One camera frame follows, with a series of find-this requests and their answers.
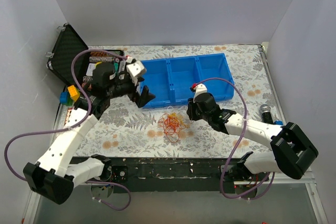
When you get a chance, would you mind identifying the yellow toy brick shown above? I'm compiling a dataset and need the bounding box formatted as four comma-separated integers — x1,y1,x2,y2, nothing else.
67,85,80,102

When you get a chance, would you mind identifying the blue three-compartment plastic bin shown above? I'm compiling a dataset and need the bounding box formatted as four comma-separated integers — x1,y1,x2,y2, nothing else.
140,53,234,109

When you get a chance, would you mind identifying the aluminium rail frame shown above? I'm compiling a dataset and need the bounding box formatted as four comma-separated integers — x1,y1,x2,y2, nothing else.
23,177,328,223

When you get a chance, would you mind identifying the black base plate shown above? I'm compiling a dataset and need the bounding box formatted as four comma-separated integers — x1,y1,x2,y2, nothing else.
70,157,270,194

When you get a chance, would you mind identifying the floral patterned table mat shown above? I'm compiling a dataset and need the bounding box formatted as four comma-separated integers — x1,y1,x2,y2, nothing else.
75,45,284,158

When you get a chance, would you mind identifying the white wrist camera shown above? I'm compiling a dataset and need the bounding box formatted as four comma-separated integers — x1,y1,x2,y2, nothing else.
126,60,146,86
191,83,207,102

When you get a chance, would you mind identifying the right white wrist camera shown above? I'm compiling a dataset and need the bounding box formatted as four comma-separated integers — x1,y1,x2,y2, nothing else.
191,83,207,102

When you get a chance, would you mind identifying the green toy brick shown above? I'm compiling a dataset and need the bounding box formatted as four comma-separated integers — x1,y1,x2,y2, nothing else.
65,99,74,106

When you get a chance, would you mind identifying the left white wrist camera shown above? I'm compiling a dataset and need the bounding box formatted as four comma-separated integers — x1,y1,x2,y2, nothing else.
126,60,146,86

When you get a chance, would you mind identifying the black microphone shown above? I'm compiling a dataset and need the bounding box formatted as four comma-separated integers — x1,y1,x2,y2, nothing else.
259,104,274,124

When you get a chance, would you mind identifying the yellow cable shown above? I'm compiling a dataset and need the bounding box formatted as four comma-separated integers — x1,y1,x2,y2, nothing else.
167,112,190,127

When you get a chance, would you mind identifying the black poker chip case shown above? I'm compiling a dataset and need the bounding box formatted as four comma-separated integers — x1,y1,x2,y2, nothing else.
46,23,125,88

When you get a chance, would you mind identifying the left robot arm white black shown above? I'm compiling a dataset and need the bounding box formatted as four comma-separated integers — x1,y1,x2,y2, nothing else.
23,60,155,205

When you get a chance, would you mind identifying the small blue toy block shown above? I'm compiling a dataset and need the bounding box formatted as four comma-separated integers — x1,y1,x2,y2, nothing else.
274,120,283,125

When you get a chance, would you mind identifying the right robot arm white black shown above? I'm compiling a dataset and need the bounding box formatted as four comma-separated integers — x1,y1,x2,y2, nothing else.
187,92,319,181

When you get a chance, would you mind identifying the blue toy brick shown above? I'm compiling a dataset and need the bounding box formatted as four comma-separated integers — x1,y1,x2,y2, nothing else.
59,91,70,104

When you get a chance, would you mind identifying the red white window brick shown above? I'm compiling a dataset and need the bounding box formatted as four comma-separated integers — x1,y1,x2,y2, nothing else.
65,108,73,125

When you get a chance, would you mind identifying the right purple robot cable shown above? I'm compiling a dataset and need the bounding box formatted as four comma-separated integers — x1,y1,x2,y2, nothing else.
194,77,276,200

